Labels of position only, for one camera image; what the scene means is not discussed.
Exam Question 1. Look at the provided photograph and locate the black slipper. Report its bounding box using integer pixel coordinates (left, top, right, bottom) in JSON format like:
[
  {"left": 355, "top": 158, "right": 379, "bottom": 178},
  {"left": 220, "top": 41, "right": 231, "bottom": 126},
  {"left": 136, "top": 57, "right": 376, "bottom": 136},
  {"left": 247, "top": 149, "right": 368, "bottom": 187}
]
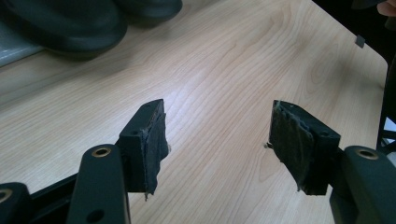
[
  {"left": 1, "top": 0, "right": 129, "bottom": 62},
  {"left": 115, "top": 0, "right": 184, "bottom": 26}
]

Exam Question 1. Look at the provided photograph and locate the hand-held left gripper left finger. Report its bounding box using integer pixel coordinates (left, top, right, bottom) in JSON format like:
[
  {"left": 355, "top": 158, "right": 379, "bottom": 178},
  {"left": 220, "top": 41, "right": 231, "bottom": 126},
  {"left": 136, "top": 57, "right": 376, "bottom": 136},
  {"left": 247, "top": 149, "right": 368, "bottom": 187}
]
[{"left": 115, "top": 98, "right": 171, "bottom": 202}]

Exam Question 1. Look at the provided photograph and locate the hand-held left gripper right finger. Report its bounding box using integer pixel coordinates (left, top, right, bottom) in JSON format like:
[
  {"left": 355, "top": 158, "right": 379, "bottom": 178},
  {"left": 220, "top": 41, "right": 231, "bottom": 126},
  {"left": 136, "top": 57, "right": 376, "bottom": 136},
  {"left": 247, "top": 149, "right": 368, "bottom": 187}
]
[{"left": 266, "top": 99, "right": 342, "bottom": 196}]

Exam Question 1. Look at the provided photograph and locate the black metal frame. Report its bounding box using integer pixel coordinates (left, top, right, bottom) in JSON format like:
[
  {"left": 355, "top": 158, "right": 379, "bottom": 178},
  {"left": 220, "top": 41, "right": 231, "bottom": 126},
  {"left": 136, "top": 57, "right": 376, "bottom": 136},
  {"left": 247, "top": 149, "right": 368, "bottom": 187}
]
[{"left": 375, "top": 59, "right": 396, "bottom": 157}]

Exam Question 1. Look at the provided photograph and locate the grey tape tab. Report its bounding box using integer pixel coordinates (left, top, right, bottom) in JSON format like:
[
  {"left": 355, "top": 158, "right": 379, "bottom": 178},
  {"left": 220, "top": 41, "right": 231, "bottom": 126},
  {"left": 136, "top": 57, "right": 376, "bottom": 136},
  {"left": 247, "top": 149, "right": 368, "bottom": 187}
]
[{"left": 354, "top": 35, "right": 367, "bottom": 49}]

